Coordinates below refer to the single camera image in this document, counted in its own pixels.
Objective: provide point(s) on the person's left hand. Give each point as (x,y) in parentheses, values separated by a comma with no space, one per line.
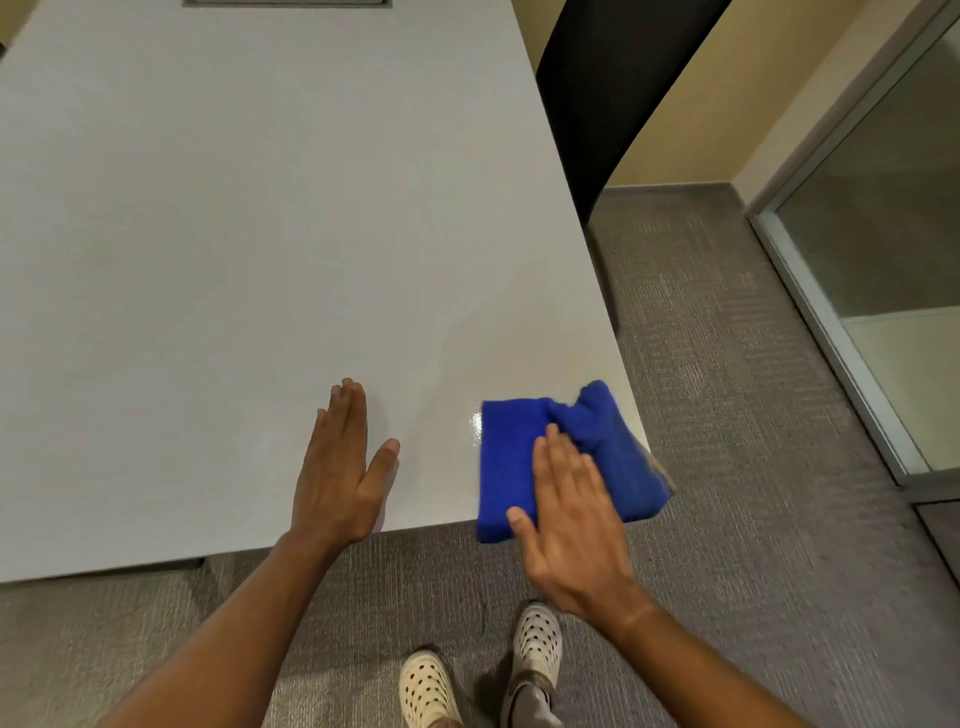
(334,495)

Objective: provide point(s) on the person's right hand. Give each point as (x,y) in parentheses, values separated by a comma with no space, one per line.
(574,540)

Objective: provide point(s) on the person's right thumb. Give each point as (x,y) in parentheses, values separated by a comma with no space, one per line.
(521,529)

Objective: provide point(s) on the person's left thumb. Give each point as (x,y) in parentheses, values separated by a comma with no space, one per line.
(381,472)

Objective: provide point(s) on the blue cleaning cloth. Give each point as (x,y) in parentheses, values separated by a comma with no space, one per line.
(510,457)

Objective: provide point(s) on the person's right forearm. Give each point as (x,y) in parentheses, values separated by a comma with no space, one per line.
(697,667)

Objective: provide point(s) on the person's left forearm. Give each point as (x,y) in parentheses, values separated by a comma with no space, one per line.
(232,645)

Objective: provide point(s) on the white perforated clog shoe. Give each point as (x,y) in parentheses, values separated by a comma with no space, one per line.
(427,690)
(538,641)

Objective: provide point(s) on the glass partition with metal frame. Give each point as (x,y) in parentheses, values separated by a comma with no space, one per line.
(862,247)

